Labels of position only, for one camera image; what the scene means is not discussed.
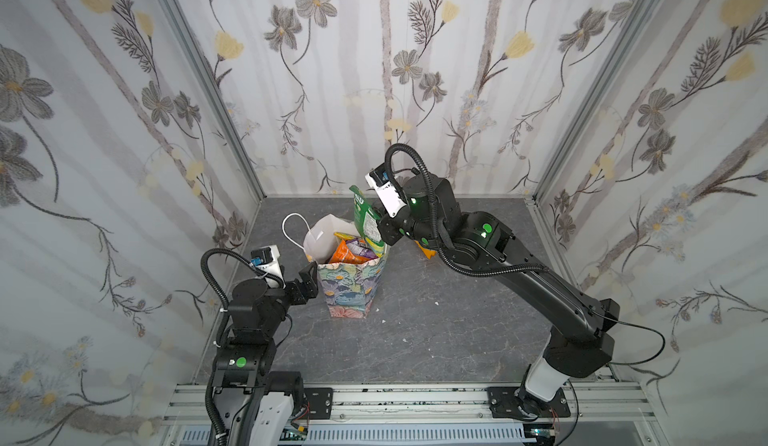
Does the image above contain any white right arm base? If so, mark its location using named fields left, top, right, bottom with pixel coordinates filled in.
left=515, top=356, right=570, bottom=421

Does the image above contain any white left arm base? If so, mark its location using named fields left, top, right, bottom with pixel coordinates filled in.
left=244, top=371, right=307, bottom=445

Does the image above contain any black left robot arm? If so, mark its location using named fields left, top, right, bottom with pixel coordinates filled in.
left=200, top=247, right=319, bottom=445

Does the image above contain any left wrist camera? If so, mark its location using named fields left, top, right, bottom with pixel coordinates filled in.
left=250, top=245, right=284, bottom=288

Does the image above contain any orange chips packet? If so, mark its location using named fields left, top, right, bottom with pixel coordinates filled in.
left=328, top=240, right=379, bottom=265

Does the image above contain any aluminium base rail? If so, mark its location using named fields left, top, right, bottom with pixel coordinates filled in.
left=158, top=382, right=652, bottom=446

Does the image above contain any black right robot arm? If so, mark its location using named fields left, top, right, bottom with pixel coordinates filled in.
left=366, top=144, right=619, bottom=378

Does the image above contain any green snack packet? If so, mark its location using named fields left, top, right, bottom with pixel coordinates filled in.
left=349, top=185, right=386, bottom=257

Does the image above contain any purple snack packet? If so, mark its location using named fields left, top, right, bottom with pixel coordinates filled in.
left=345, top=238, right=379, bottom=261

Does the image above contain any yellow candy bag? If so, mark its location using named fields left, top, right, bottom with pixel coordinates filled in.
left=417, top=243, right=437, bottom=259

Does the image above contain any floral white paper bag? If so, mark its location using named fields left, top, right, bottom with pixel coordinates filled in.
left=281, top=213, right=389, bottom=319

